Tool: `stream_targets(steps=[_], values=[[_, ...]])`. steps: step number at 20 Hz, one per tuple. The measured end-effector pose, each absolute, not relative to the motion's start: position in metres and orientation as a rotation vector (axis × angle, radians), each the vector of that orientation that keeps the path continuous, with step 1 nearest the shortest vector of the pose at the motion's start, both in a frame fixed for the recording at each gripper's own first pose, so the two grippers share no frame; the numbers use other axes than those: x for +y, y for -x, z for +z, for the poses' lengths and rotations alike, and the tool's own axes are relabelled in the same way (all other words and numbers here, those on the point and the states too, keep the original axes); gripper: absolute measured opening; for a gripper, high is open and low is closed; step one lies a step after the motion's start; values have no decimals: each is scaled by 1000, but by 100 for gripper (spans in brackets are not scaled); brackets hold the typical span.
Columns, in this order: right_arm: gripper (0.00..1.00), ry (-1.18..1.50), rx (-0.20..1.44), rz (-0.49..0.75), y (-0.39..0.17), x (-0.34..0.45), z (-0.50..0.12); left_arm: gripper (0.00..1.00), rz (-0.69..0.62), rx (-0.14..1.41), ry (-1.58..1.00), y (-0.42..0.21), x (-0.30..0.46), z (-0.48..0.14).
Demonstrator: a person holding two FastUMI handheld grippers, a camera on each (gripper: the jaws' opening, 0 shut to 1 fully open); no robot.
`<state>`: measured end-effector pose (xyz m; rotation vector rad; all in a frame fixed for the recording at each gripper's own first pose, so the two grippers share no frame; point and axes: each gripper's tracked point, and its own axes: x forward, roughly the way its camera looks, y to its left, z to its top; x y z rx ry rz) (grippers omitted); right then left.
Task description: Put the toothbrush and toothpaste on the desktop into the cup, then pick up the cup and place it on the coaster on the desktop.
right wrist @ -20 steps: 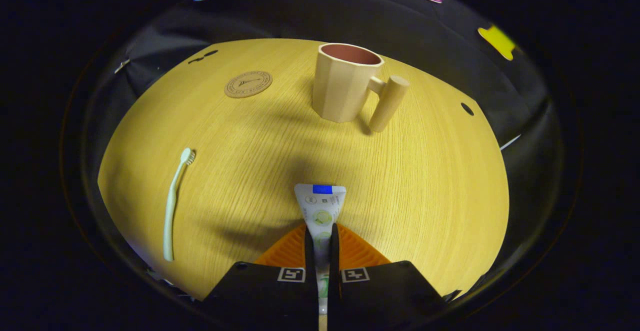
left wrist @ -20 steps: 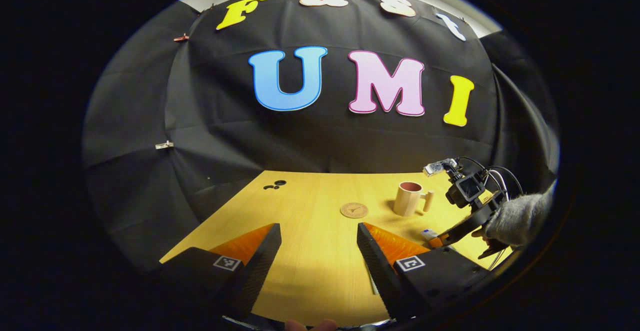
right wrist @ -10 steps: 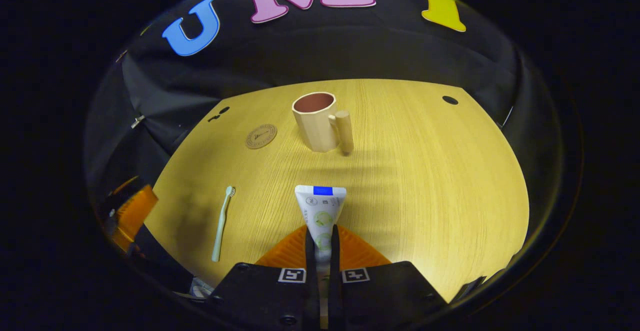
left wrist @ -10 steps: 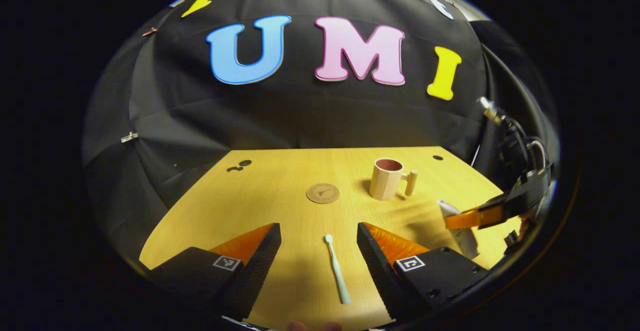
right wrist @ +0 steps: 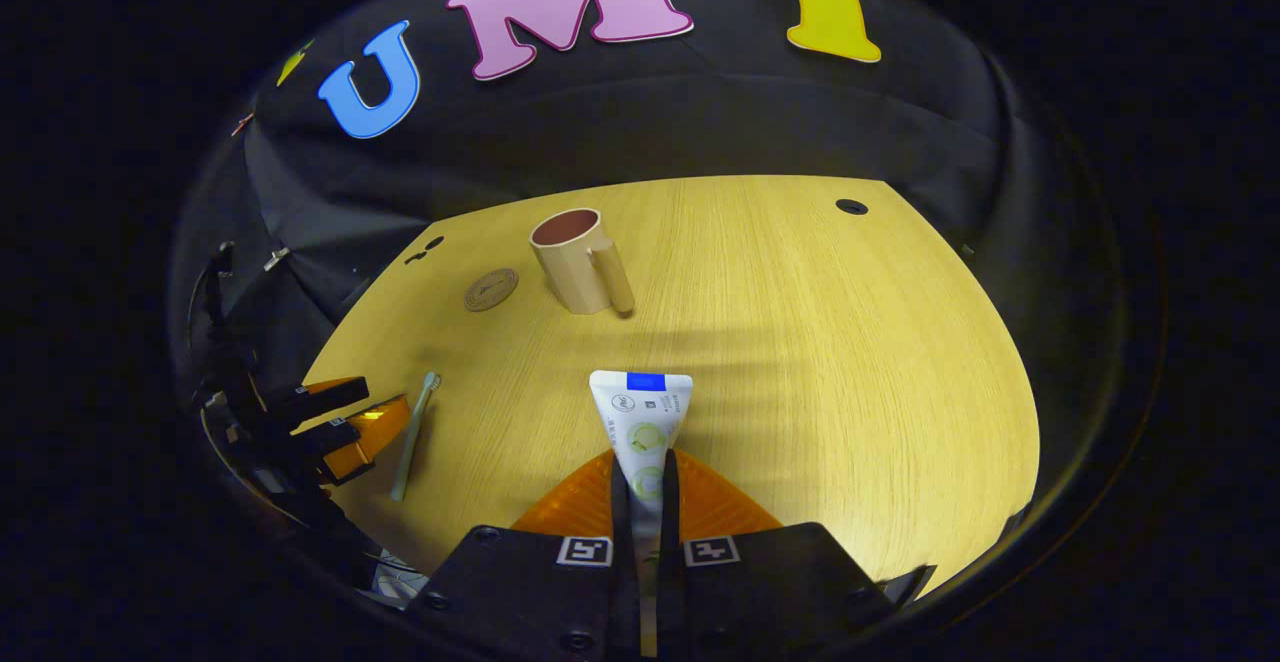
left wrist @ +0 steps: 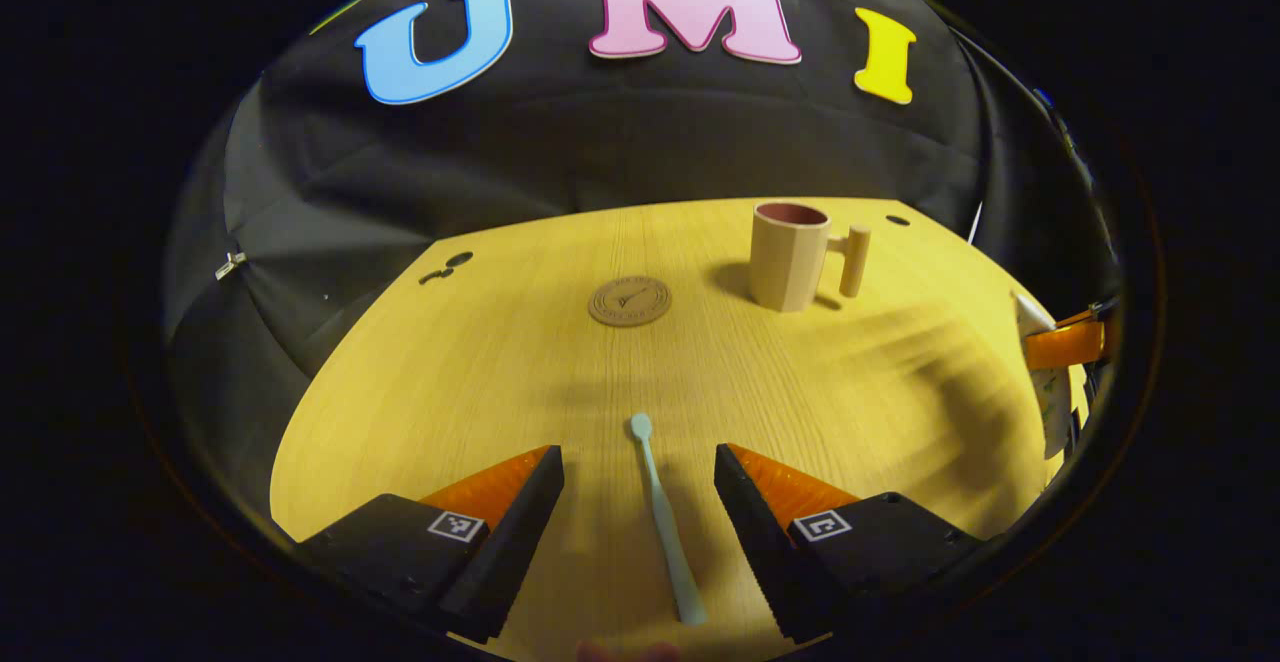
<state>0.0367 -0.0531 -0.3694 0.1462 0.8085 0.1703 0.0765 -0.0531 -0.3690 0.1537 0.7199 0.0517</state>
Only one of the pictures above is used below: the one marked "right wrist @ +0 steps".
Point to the beige cup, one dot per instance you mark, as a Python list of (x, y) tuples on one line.
[(570, 277)]

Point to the round wooden coaster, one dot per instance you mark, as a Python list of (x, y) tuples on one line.
[(491, 290)]

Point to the pale green toothbrush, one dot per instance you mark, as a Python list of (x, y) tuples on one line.
[(413, 437)]

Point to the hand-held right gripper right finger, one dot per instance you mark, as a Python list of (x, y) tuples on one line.
[(671, 522)]

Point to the black backdrop cloth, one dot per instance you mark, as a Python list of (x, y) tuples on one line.
[(700, 112)]

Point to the red cloth clip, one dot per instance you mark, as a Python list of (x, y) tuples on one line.
[(242, 124)]

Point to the white toothpaste tube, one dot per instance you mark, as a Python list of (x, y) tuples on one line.
[(640, 422)]

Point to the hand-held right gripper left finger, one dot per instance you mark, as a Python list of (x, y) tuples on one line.
[(620, 527)]

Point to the silver cloth clip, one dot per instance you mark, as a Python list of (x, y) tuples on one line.
[(277, 259)]

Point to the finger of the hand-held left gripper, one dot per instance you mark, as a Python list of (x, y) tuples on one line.
[(320, 400), (370, 437)]

